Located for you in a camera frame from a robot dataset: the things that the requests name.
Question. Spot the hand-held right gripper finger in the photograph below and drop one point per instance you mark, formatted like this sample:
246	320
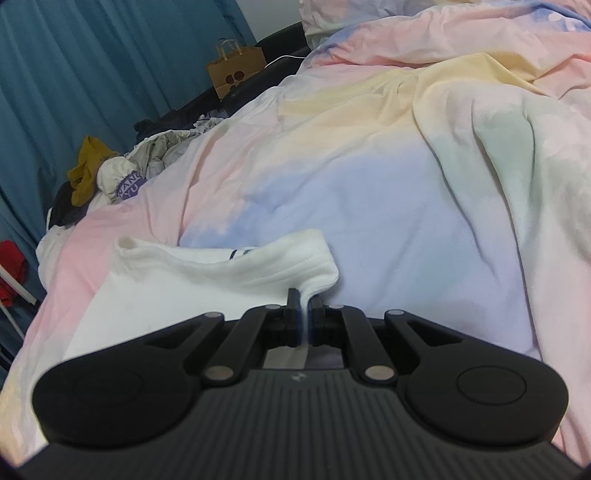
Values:
312	325
300	323

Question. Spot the white garment with dark stripes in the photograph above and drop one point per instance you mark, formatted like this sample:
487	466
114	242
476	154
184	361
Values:
184	286

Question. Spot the pastel rainbow duvet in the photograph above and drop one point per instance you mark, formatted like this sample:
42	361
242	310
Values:
369	207

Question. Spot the grey crumpled garment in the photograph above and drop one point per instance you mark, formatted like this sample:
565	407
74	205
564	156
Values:
161	147

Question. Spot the white garment with purple print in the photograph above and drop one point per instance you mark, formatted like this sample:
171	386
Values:
111	177

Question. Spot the mustard yellow garment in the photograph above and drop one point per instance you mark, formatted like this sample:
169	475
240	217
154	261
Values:
90	170

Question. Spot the brown paper bag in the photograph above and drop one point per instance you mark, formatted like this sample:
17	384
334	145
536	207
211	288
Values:
235	69

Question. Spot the dark cloth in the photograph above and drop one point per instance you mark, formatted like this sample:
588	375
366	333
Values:
62	207

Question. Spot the black leather bench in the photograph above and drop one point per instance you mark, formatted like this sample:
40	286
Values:
281	41

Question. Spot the red cloth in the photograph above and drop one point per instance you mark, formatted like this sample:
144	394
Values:
11	263

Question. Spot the pastel pillow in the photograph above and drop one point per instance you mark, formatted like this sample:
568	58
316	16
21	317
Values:
318	23

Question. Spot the blue curtain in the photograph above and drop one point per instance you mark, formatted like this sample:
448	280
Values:
92	69

